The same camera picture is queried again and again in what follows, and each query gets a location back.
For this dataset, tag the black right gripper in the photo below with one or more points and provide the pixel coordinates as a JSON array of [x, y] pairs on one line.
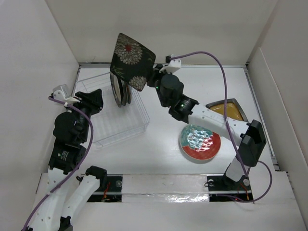
[[155, 74]]

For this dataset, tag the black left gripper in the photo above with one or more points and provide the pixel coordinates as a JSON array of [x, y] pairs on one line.
[[94, 99]]

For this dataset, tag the blue round plate brown rim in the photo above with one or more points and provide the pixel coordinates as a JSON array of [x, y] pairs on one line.
[[129, 94]]

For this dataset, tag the black square floral plate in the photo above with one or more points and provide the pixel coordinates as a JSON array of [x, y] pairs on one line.
[[132, 62]]

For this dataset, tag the cream round plate tree design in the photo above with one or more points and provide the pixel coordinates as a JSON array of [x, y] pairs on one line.
[[125, 94]]

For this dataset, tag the round plate black checkered rim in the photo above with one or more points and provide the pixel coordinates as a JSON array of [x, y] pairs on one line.
[[117, 89]]

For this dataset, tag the red teal round plate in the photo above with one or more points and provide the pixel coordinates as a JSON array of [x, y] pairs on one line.
[[198, 143]]

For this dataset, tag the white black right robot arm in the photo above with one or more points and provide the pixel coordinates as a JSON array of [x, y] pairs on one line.
[[248, 137]]

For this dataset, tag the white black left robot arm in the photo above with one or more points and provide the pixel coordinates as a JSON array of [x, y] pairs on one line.
[[66, 192]]

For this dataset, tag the clear plastic dish rack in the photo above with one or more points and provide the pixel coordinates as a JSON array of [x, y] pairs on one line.
[[114, 124]]

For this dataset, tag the square yellow plate dark rim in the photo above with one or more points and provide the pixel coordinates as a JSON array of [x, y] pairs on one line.
[[234, 109]]

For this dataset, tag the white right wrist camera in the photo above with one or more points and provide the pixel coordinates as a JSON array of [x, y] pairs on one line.
[[172, 65]]

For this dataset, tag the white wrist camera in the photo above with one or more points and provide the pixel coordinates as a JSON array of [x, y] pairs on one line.
[[62, 93], [172, 65]]

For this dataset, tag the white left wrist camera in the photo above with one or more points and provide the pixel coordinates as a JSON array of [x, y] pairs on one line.
[[62, 93]]

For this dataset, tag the aluminium frame rail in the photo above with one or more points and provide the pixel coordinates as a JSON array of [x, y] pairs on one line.
[[107, 65]]

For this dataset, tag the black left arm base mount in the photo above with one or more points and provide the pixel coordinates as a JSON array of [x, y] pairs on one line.
[[110, 192]]

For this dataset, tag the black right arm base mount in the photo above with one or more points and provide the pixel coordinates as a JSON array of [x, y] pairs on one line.
[[222, 189]]

